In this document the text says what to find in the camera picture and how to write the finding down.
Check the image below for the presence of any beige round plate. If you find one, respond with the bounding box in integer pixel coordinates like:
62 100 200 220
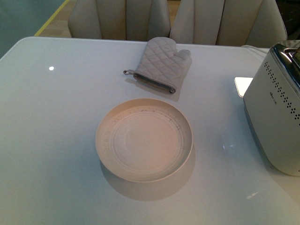
95 98 193 183

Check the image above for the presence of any brown bread slice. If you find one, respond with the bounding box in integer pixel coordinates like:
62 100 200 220
293 47 300 62

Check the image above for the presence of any white chrome toaster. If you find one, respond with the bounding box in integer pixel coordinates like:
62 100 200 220
243 41 300 176

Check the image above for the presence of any grey quilted oven mitt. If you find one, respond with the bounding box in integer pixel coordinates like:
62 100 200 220
123 37 192 94

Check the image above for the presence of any left beige chair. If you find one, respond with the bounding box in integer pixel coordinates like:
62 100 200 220
68 0 171 41

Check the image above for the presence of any beige chair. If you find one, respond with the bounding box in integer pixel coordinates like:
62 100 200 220
68 0 171 41
170 0 287 48

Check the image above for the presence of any white card on table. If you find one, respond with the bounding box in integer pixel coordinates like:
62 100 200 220
234 77 253 98

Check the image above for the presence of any right beige chair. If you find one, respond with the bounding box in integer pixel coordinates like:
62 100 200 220
170 0 287 48

